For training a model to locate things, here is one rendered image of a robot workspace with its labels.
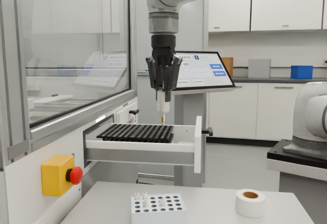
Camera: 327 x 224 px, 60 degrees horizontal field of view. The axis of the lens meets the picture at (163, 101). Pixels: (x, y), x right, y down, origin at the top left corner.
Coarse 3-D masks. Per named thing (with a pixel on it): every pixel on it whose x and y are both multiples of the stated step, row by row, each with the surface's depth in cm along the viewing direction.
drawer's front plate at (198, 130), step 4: (200, 116) 104; (200, 120) 97; (196, 124) 90; (200, 124) 90; (196, 128) 85; (200, 128) 85; (196, 132) 81; (200, 132) 81; (196, 136) 77; (200, 136) 77; (196, 140) 77; (200, 140) 77; (196, 144) 78; (200, 144) 77; (196, 148) 78; (200, 148) 78; (196, 152) 78; (200, 152) 78; (196, 156) 78; (200, 156) 78; (196, 160) 78; (196, 164) 78; (196, 168) 78; (196, 172) 79
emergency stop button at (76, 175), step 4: (76, 168) 62; (80, 168) 64; (72, 172) 62; (76, 172) 62; (80, 172) 63; (72, 176) 61; (76, 176) 62; (80, 176) 63; (72, 180) 61; (76, 180) 62; (80, 180) 63; (76, 184) 62
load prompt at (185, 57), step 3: (177, 54) 182; (180, 54) 183; (183, 54) 184; (186, 54) 186; (189, 54) 187; (192, 54) 188; (195, 54) 189; (198, 54) 190; (201, 54) 191; (183, 57) 183; (186, 57) 184; (189, 57) 185; (192, 57) 186; (195, 57) 187; (198, 57) 188; (201, 57) 190
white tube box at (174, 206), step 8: (136, 200) 68; (152, 200) 68; (168, 200) 69; (176, 200) 69; (136, 208) 65; (144, 208) 65; (152, 208) 65; (160, 208) 65; (168, 208) 65; (176, 208) 65; (184, 208) 65; (136, 216) 62; (144, 216) 62; (152, 216) 63; (160, 216) 63; (168, 216) 63; (176, 216) 63; (184, 216) 64
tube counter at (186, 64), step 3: (183, 63) 180; (186, 63) 181; (189, 63) 182; (192, 63) 183; (195, 63) 184; (198, 63) 185; (201, 63) 186; (204, 63) 187; (186, 66) 179; (189, 66) 180; (192, 66) 181; (195, 66) 182; (198, 66) 183; (201, 66) 185; (204, 66) 186; (207, 66) 187
